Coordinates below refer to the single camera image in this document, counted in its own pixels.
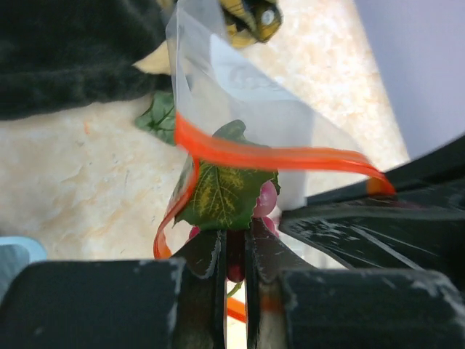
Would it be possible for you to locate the small green fabric leaf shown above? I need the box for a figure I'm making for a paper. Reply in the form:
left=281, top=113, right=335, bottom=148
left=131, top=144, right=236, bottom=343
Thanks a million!
left=134, top=91, right=176, bottom=146

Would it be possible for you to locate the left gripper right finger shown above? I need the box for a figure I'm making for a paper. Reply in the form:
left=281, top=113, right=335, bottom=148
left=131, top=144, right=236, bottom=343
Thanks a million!
left=245, top=220, right=464, bottom=348

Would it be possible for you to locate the purple grape bunch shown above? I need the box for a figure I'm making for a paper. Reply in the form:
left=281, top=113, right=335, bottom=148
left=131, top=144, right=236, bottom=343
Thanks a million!
left=174, top=119, right=283, bottom=284

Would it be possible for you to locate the light blue plastic basket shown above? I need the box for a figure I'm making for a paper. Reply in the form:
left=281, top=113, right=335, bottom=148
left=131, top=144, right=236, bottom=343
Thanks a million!
left=0, top=236, right=47, bottom=300

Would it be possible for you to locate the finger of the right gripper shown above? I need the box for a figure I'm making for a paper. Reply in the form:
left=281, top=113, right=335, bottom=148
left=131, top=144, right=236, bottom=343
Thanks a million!
left=279, top=181, right=464, bottom=287
left=307, top=135, right=464, bottom=206

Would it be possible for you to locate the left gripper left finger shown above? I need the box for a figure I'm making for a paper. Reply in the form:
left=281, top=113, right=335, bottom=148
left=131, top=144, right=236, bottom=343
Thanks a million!
left=1, top=232, right=226, bottom=348

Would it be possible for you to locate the black floral pillow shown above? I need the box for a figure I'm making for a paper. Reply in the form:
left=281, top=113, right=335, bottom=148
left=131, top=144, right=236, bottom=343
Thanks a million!
left=1, top=1, right=174, bottom=121

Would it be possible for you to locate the yellow plaid shirt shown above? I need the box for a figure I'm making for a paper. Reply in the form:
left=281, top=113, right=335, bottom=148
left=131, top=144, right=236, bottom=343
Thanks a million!
left=157, top=0, right=283, bottom=49

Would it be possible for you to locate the clear zip bag orange zipper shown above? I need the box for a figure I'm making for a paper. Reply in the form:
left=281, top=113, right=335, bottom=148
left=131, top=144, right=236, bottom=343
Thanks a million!
left=152, top=0, right=397, bottom=324

